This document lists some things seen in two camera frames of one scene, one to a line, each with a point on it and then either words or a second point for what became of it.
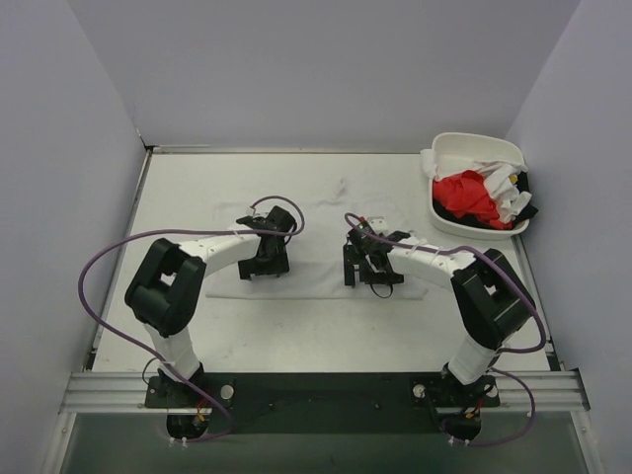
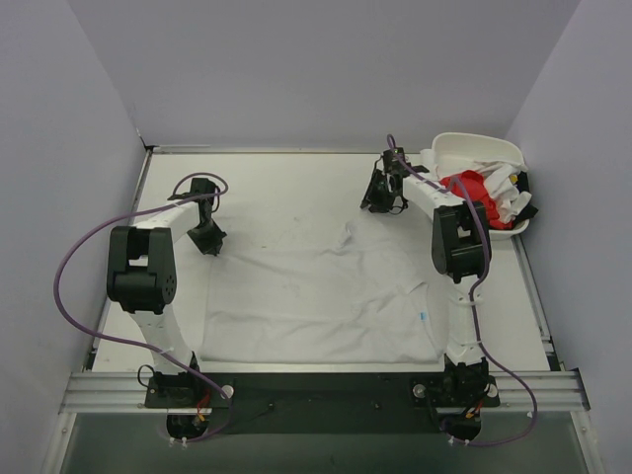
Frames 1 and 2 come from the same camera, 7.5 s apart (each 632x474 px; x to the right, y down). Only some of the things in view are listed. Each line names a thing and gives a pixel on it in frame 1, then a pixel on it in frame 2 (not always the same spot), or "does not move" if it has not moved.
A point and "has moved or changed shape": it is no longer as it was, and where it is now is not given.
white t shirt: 315,268 has moved or changed shape
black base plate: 323,403 does not move
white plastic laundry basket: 475,147 does not move
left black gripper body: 264,267 to 205,232
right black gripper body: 353,259 to 378,193
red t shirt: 466,193 does not move
